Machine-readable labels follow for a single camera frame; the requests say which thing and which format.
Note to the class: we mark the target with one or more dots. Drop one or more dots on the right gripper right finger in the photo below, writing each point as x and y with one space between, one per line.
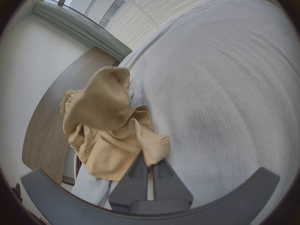
171 186

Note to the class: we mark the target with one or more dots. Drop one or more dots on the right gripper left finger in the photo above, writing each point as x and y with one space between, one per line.
131 186

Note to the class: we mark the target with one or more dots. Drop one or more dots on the tan shorts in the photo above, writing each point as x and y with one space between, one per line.
105 106

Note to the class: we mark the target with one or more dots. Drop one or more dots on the bed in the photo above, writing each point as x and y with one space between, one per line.
211 90

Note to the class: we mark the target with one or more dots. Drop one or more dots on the pale blue garment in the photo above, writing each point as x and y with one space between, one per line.
91 189

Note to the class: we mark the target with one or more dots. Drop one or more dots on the grey-green curtain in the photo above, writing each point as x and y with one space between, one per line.
77 24

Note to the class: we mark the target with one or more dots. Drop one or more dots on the window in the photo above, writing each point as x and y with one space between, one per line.
140 13

